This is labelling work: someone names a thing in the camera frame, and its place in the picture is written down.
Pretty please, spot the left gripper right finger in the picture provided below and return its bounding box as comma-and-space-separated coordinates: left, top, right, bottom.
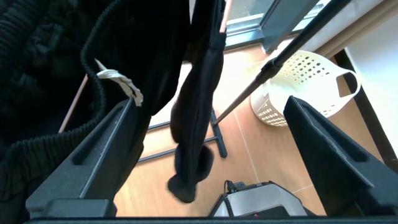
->
283, 95, 398, 218

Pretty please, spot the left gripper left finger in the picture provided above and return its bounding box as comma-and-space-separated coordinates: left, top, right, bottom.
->
25, 98, 139, 218

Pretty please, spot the black garment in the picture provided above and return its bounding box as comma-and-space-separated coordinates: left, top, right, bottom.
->
0, 0, 195, 224
167, 0, 228, 204

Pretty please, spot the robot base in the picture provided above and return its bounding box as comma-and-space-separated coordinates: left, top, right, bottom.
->
208, 179, 317, 218

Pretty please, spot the white laundry basket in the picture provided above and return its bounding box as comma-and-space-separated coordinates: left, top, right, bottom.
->
250, 50, 362, 128

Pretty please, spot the black clothes rack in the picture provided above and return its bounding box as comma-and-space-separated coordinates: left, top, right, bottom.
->
136, 0, 352, 164

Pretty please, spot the window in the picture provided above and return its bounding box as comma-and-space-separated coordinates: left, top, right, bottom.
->
225, 0, 332, 54

